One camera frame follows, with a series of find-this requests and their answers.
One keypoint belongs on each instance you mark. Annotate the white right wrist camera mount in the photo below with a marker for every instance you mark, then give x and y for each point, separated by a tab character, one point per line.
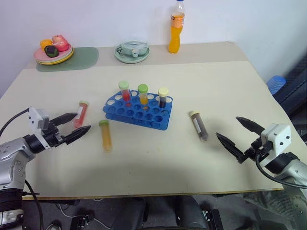
275	139

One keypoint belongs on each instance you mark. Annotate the dark green toy fruit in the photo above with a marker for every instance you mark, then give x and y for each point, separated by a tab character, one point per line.
51	51

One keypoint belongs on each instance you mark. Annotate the black chair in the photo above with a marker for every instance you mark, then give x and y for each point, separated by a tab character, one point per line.
293	83

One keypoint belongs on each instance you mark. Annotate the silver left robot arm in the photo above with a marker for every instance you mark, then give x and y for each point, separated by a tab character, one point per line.
10	158

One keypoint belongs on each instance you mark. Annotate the orange soda bottle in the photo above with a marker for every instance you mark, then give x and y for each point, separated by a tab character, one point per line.
176	31

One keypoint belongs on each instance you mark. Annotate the stack of pastel plates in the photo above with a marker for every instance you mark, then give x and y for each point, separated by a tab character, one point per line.
54	58

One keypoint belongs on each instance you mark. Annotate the dark rounded robot body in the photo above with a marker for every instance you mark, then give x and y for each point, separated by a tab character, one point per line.
163	210

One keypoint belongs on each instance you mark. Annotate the blue test tube rack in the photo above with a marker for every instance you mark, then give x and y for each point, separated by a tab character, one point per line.
138	110

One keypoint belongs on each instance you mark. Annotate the green placemat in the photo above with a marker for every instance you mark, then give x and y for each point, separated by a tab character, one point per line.
81	60

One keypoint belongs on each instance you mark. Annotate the clear glass container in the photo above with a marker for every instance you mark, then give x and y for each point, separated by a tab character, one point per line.
132	48

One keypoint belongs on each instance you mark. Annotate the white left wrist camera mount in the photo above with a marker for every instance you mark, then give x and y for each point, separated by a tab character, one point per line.
38	124

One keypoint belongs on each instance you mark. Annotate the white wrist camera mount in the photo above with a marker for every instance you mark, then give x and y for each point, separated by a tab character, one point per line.
275	139
38	124

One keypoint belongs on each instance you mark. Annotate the pale green plate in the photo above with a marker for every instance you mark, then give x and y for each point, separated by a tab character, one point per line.
132	57

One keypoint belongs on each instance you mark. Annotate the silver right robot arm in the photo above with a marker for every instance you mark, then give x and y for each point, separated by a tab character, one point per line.
291	171

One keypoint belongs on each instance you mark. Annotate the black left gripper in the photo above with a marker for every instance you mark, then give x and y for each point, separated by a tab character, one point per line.
53	135

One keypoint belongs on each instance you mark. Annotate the orange toy fruit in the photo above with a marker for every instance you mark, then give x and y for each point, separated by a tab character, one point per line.
46	43

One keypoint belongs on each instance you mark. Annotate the yellow tube with green cap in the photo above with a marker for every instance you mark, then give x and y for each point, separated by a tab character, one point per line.
106	136

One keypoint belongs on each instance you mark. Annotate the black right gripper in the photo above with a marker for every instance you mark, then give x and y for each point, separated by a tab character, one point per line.
254	149

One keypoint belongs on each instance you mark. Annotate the red tube with orange cap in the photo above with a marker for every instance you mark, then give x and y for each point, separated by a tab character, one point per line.
80	115

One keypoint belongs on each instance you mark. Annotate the blue water jug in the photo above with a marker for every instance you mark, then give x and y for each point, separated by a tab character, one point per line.
275	83

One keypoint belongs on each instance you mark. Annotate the orange liquid tube green cap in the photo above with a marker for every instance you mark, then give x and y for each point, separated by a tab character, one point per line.
143	95

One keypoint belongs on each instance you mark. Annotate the brown tube with beige cap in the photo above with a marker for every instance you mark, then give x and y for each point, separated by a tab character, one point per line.
199	127

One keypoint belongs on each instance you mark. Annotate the red liquid tube green cap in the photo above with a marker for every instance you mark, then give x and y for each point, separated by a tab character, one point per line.
125	91

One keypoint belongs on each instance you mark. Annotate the pink toy fruit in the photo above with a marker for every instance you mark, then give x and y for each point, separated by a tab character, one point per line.
60	42

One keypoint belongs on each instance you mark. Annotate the dark liquid tube yellow cap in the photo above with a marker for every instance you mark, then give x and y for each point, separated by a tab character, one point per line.
162	98

